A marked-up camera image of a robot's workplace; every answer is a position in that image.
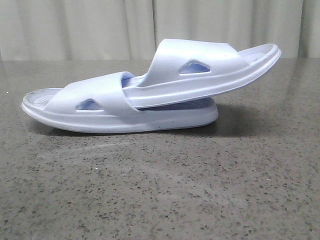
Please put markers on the beige pleated curtain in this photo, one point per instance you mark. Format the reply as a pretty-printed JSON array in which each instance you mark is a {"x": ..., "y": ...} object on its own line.
[{"x": 132, "y": 29}]

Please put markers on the light blue slipper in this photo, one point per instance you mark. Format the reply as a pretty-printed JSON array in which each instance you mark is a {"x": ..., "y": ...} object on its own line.
[
  {"x": 183, "y": 70},
  {"x": 99, "y": 105}
]

